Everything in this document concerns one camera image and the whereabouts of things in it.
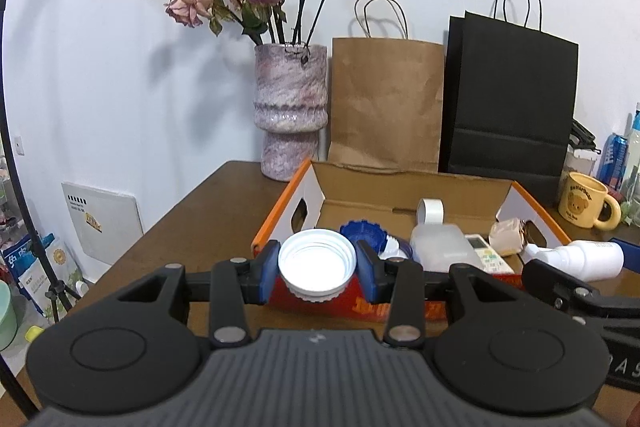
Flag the white wall panel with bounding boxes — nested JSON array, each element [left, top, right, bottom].
[[61, 181, 144, 266]]

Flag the pink marbled vase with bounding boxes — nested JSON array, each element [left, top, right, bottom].
[[253, 42, 330, 182]]

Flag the black paper bag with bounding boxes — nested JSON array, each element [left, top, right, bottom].
[[438, 0, 580, 208]]

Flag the beige charger plug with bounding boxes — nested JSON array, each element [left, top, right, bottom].
[[488, 217, 529, 257]]

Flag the yellow bear mug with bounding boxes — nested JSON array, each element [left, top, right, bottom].
[[558, 171, 623, 231]]

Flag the blue rimmed jar lid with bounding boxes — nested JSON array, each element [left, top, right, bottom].
[[382, 234, 414, 261]]

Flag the white remote control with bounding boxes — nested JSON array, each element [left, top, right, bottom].
[[464, 233, 515, 276]]

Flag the blue bottle cap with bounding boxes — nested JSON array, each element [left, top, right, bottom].
[[339, 220, 389, 253]]

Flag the container with black clips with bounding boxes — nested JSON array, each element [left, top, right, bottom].
[[562, 119, 601, 188]]

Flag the white bottle cap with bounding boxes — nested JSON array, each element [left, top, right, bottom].
[[277, 229, 357, 304]]

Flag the brown paper bag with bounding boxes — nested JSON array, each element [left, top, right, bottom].
[[327, 0, 446, 173]]

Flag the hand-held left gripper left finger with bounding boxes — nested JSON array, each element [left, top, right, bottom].
[[115, 240, 281, 349]]

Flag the clear plastic bottle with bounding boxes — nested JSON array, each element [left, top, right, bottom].
[[622, 101, 640, 204]]

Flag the translucent plastic box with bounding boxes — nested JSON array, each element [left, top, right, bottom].
[[409, 224, 481, 273]]

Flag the white spray bottle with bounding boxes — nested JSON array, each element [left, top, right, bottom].
[[522, 240, 625, 281]]

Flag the white tape roll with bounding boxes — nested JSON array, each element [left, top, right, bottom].
[[416, 198, 446, 227]]

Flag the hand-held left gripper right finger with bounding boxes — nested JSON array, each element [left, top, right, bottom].
[[356, 240, 524, 349]]

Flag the blue drink can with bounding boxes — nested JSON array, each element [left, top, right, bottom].
[[598, 132, 629, 193]]

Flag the green plastic bucket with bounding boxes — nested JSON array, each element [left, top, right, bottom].
[[0, 281, 19, 351]]

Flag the black light stand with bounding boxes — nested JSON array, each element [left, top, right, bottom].
[[0, 0, 77, 423]]

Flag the red cardboard box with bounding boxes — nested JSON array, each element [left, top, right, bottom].
[[251, 158, 574, 324]]

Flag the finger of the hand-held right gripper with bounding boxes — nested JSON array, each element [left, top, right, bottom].
[[608, 237, 640, 259], [522, 259, 640, 324]]

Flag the blue white bags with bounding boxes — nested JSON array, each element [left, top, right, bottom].
[[0, 231, 84, 324]]

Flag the metal wire rack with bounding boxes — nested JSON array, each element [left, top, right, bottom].
[[0, 156, 17, 239]]

